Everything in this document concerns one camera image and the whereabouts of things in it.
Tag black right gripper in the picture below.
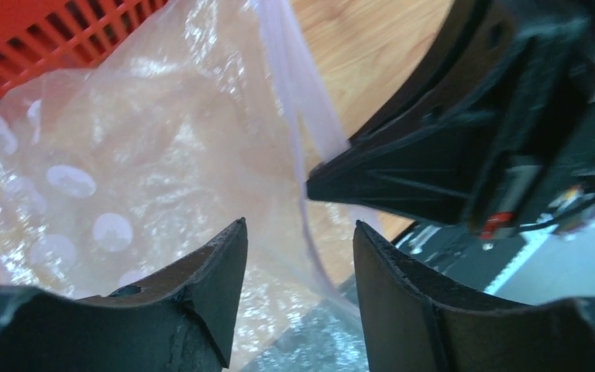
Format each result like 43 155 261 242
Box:
352 1 595 239

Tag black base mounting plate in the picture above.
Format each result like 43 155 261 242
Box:
243 223 525 371

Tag white slotted cable duct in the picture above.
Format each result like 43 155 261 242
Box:
483 225 558 295

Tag red plastic shopping basket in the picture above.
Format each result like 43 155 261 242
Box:
0 0 168 99

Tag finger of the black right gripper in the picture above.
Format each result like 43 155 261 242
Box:
307 35 528 225

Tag clear zip top bag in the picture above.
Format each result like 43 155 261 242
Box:
0 1 377 371

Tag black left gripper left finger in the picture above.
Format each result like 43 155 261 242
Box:
0 219 248 371

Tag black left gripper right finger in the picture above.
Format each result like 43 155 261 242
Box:
353 222 595 371

